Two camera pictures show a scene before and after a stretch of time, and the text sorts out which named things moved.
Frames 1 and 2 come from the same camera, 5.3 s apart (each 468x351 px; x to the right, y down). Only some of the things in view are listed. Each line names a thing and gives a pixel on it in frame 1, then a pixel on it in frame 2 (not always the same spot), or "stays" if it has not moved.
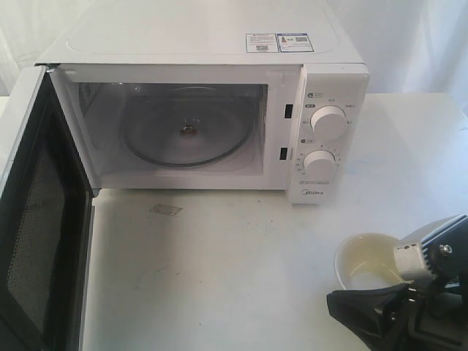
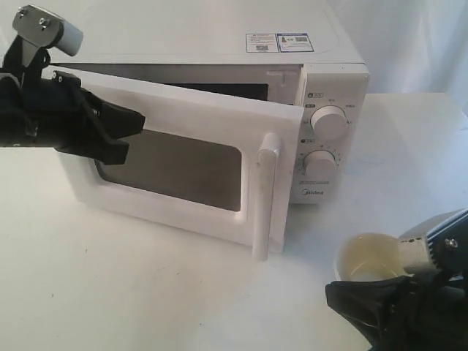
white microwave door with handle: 47,210 to 224,172
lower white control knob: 319,164 stays
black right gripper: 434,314 stays
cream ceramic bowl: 365,260 stays
